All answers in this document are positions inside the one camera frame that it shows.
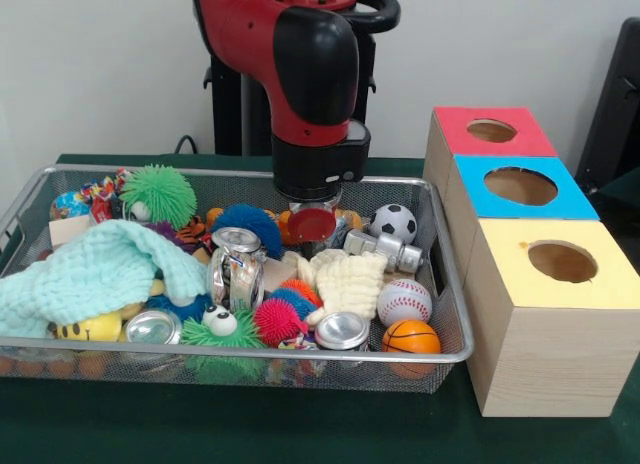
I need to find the silver plastic toy truck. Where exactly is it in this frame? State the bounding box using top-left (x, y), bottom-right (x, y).
top-left (343, 228), bottom-right (424, 274)

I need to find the orange toy brick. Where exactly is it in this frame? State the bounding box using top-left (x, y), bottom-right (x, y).
top-left (276, 209), bottom-right (297, 245)

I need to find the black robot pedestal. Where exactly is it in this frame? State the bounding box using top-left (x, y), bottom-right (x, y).
top-left (202, 0), bottom-right (401, 158)

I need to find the blue fuzzy eyed ball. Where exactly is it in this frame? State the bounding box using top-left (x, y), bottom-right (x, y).
top-left (147, 293), bottom-right (214, 321)

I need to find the brown teddy bear plush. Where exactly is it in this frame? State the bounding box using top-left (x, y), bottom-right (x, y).
top-left (334, 208), bottom-right (364, 231)

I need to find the black cable behind table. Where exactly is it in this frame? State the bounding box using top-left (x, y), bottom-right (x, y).
top-left (174, 133), bottom-right (201, 156)

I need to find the light blue cloth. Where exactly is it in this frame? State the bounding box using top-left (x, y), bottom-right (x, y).
top-left (0, 218), bottom-right (209, 339)

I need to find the black and white soccer ball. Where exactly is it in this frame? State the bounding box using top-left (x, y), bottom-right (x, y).
top-left (369, 204), bottom-right (419, 245)

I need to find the cream knitted cloth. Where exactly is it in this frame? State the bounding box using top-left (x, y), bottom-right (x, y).
top-left (282, 248), bottom-right (389, 319)

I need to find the purple spiky ball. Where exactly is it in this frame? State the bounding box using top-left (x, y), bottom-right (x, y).
top-left (147, 222), bottom-right (194, 245)

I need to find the small green fuzzy eyed ball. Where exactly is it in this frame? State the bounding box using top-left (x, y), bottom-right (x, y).
top-left (179, 304), bottom-right (266, 349)

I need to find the wooden box with three holes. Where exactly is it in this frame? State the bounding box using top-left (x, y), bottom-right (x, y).
top-left (422, 105), bottom-right (640, 418)

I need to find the yellow smiley ball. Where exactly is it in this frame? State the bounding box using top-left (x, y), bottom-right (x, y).
top-left (54, 311), bottom-right (124, 343)

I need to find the white toy baseball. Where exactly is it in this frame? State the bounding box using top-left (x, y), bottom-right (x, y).
top-left (377, 278), bottom-right (433, 328)

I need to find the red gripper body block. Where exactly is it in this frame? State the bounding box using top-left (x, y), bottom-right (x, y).
top-left (291, 206), bottom-right (336, 244)

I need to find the shallow metal mesh bin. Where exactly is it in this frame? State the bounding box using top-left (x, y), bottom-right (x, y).
top-left (0, 163), bottom-right (475, 395)

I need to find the dark green tablecloth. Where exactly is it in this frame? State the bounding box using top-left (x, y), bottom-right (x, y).
top-left (0, 153), bottom-right (640, 464)
top-left (592, 166), bottom-right (640, 225)

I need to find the large green fuzzy eyed ball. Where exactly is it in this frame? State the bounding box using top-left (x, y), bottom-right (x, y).
top-left (119, 164), bottom-right (199, 224)

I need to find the orange toy basketball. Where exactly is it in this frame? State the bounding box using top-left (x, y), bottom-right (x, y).
top-left (382, 318), bottom-right (443, 354)

